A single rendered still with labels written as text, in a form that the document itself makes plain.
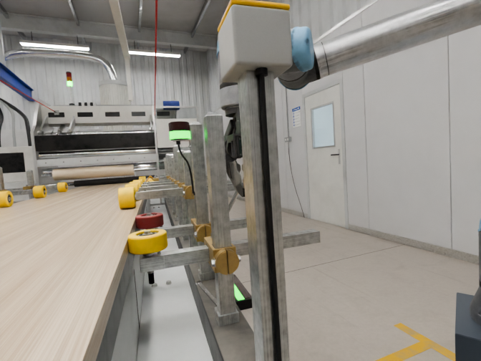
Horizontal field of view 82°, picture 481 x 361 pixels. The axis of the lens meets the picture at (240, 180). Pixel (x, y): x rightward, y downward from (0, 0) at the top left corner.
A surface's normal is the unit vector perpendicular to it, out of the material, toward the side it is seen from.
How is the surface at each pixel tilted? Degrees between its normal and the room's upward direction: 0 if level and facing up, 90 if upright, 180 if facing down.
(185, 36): 90
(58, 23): 90
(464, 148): 90
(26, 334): 0
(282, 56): 90
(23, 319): 0
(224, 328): 0
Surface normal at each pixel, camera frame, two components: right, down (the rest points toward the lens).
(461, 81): -0.93, 0.08
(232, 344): -0.07, -1.00
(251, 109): 0.29, 0.04
